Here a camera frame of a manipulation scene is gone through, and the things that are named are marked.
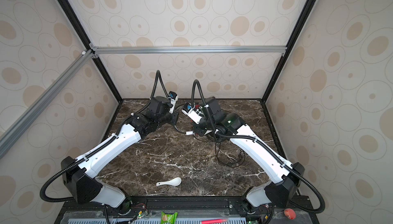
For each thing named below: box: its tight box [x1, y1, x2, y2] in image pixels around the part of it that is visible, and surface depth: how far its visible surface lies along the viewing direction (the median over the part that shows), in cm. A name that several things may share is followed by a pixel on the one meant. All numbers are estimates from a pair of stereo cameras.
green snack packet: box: [160, 211, 179, 224], surface depth 71 cm
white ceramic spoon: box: [156, 176, 182, 187], surface depth 83 cm
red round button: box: [284, 208, 297, 220], surface depth 71 cm
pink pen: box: [200, 218, 229, 224], surface depth 71 cm
